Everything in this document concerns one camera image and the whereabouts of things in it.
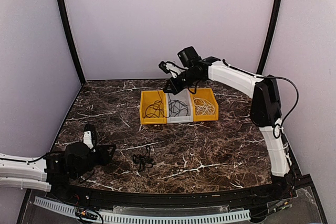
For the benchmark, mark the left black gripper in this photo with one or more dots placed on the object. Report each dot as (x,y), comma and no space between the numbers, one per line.
(105,159)

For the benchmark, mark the yellow bin front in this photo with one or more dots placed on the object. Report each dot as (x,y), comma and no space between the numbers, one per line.
(205,106)

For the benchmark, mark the left black frame post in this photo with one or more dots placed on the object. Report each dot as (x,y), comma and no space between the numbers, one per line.
(70,40)

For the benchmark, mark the yellow bin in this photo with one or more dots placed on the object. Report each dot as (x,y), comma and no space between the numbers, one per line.
(205,106)
(153,107)

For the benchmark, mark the white translucent bin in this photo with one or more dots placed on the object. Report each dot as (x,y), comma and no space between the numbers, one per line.
(179,107)

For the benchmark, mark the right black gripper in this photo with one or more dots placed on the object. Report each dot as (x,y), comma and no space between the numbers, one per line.
(177,87)

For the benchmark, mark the black front rail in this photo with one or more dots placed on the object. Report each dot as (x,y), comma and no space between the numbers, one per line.
(96,198)

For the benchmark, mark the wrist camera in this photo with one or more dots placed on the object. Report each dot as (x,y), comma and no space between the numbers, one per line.
(171,68)
(90,137)

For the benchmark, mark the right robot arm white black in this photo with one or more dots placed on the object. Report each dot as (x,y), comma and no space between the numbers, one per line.
(265,110)

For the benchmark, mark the black frame post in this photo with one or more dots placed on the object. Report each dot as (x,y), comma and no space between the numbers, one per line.
(269,36)
(70,40)

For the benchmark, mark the right black frame post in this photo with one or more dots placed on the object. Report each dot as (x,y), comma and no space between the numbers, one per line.
(269,36)

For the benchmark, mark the white slotted cable duct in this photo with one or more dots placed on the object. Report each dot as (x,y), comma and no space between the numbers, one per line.
(145,215)

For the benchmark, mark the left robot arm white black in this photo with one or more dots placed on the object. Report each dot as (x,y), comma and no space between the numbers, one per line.
(53,168)

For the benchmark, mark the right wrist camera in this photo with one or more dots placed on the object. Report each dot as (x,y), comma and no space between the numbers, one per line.
(171,68)

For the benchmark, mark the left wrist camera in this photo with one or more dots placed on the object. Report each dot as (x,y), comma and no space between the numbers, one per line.
(90,137)

